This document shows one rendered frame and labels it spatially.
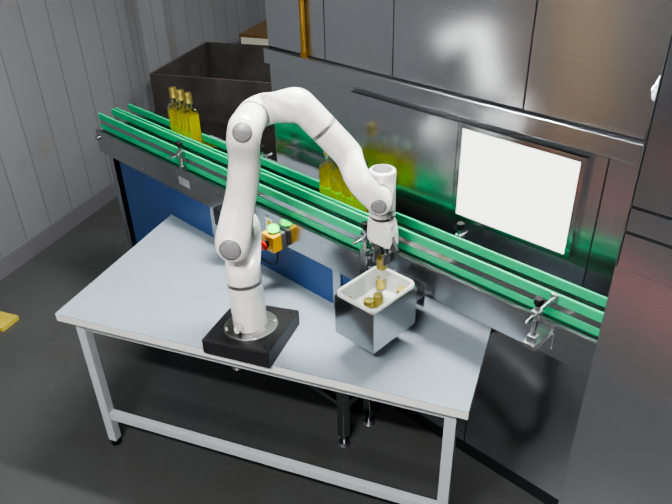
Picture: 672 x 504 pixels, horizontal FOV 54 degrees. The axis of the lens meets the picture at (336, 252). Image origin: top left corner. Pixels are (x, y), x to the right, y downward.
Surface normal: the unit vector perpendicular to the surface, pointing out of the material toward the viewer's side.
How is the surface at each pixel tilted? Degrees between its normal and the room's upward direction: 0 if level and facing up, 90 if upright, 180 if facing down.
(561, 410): 90
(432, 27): 90
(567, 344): 90
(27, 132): 90
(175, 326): 0
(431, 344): 0
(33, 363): 0
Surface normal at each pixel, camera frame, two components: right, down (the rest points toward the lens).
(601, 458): -0.69, 0.40
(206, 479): -0.03, -0.85
